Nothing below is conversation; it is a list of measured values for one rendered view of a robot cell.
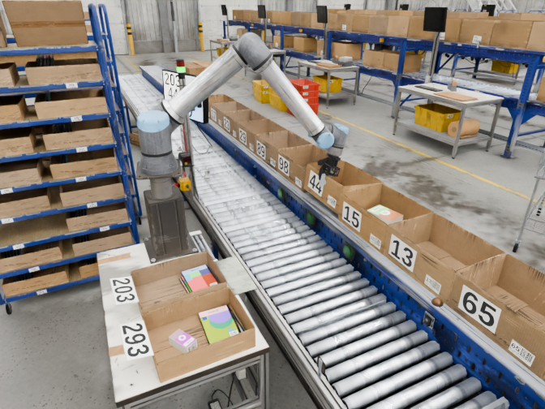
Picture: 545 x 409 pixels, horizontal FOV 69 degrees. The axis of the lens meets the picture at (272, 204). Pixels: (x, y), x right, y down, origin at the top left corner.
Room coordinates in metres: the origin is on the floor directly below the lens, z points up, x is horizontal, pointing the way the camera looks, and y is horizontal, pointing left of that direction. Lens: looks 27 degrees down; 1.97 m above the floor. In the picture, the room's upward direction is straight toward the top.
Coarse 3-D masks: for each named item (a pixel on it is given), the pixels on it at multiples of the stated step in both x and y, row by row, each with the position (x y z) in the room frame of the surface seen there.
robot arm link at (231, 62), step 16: (224, 64) 2.02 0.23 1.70; (240, 64) 2.03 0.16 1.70; (192, 80) 2.05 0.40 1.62; (208, 80) 2.01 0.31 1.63; (224, 80) 2.04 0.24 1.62; (176, 96) 2.03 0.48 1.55; (192, 96) 2.00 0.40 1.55; (208, 96) 2.05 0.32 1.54; (176, 112) 2.00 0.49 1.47; (176, 128) 2.03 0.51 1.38
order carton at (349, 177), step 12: (312, 168) 2.24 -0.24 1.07; (348, 168) 2.38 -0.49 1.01; (336, 180) 2.39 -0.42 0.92; (348, 180) 2.35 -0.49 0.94; (360, 180) 2.25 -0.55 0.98; (372, 180) 2.16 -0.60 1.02; (312, 192) 2.19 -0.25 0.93; (324, 192) 2.08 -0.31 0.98; (336, 192) 1.99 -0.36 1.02; (336, 204) 1.97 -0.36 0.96
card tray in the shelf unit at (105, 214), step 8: (88, 208) 2.71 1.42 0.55; (96, 208) 2.73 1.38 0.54; (104, 208) 2.73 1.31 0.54; (112, 208) 2.72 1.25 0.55; (120, 208) 2.72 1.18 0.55; (72, 216) 2.59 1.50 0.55; (88, 216) 2.44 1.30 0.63; (96, 216) 2.46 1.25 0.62; (104, 216) 2.48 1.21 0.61; (112, 216) 2.50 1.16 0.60; (120, 216) 2.52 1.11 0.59; (72, 224) 2.40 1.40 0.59; (80, 224) 2.42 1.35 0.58; (88, 224) 2.44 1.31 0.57; (96, 224) 2.46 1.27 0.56; (104, 224) 2.48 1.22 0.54
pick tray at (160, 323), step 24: (144, 312) 1.23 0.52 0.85; (168, 312) 1.27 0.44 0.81; (192, 312) 1.31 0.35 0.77; (240, 312) 1.28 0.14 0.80; (168, 336) 1.19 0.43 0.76; (192, 336) 1.19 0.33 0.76; (240, 336) 1.11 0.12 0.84; (168, 360) 0.99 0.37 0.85; (192, 360) 1.03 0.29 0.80; (216, 360) 1.07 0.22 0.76
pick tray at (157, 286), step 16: (192, 256) 1.64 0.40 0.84; (208, 256) 1.65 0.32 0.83; (144, 272) 1.53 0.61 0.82; (160, 272) 1.56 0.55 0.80; (176, 272) 1.60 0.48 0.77; (144, 288) 1.49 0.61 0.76; (160, 288) 1.49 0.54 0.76; (176, 288) 1.49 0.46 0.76; (208, 288) 1.39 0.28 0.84; (144, 304) 1.38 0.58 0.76; (160, 304) 1.29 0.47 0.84
